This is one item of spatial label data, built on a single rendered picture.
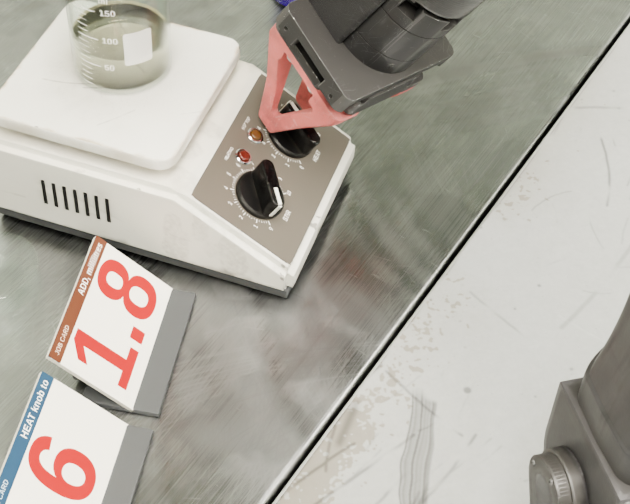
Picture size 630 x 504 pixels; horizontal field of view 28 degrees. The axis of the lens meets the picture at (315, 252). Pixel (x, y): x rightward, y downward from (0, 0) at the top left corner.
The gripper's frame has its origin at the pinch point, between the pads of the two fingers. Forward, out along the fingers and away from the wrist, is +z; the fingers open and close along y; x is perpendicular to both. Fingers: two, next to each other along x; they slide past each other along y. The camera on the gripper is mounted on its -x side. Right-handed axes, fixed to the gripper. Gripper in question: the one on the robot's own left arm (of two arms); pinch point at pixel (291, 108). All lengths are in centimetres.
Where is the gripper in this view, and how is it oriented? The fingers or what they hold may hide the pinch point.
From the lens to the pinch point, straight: 78.6
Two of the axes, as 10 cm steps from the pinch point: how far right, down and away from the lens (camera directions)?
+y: -6.5, 3.7, -6.7
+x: 5.4, 8.4, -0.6
